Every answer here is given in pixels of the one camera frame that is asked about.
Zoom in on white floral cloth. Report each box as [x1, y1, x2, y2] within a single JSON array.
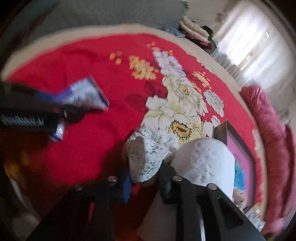
[[122, 125, 179, 184]]

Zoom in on blue white small wrapper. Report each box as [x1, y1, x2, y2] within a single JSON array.
[[34, 75, 109, 142]]

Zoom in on teddy bear pink dress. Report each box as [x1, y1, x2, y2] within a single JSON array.
[[233, 188, 247, 210]]

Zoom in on dark framed pink tray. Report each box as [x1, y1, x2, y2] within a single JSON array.
[[213, 121, 256, 207]]

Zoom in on red floral blanket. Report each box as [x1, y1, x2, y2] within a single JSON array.
[[0, 33, 263, 241]]

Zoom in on grey quilted sofa cover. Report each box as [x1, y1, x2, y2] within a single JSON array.
[[24, 1, 189, 43]]

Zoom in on pink folded quilt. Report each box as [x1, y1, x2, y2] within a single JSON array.
[[240, 85, 295, 236]]

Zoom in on beige bed sheet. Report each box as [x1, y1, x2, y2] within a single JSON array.
[[0, 22, 266, 209]]

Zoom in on stack of folded clothes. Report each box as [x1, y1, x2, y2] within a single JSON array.
[[178, 16, 217, 54]]

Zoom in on blue patterned cloth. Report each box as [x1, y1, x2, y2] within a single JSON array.
[[161, 25, 185, 38]]

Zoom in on white sheer curtain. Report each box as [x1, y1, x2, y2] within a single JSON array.
[[212, 1, 295, 93]]

